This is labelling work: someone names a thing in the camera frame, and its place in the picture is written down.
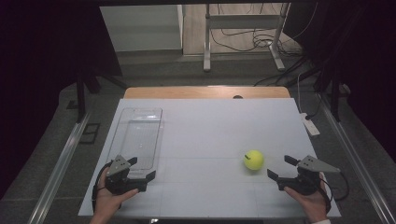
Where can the white power strip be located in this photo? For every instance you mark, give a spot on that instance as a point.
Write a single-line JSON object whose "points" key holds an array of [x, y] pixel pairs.
{"points": [[309, 124]]}

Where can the black curtain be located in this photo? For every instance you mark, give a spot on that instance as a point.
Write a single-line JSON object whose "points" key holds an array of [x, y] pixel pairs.
{"points": [[367, 68], [37, 77]]}

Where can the clear plastic container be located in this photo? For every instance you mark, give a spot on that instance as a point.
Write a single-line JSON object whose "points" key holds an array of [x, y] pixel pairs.
{"points": [[137, 137]]}

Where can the green apple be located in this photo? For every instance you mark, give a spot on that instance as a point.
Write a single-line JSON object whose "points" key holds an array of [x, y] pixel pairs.
{"points": [[253, 160]]}

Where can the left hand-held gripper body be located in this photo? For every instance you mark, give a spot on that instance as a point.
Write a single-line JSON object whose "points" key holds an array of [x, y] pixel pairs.
{"points": [[120, 182]]}

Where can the wooden table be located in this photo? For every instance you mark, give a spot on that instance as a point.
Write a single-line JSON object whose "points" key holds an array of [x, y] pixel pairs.
{"points": [[205, 92]]}

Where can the black stand leg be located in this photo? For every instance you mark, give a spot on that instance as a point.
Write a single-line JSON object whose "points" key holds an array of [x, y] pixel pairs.
{"points": [[335, 96], [81, 96]]}

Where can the person's right hand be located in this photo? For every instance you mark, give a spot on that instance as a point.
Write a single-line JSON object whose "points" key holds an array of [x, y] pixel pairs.
{"points": [[311, 205]]}

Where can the grey metal stand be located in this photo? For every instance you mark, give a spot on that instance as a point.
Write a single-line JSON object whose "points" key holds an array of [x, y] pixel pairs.
{"points": [[207, 46]]}

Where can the white cabinet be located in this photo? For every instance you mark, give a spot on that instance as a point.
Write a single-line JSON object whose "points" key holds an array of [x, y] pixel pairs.
{"points": [[140, 28]]}

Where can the person's left hand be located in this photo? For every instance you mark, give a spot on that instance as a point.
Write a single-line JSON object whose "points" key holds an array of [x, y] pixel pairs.
{"points": [[107, 202]]}

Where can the black table grommet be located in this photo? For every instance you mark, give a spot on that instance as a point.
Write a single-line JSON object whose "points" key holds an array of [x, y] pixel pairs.
{"points": [[237, 97]]}

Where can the aluminium rail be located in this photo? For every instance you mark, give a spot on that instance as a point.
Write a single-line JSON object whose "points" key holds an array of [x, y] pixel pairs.
{"points": [[59, 168], [358, 161]]}

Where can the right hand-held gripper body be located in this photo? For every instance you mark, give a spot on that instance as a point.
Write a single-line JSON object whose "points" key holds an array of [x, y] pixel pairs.
{"points": [[303, 182]]}

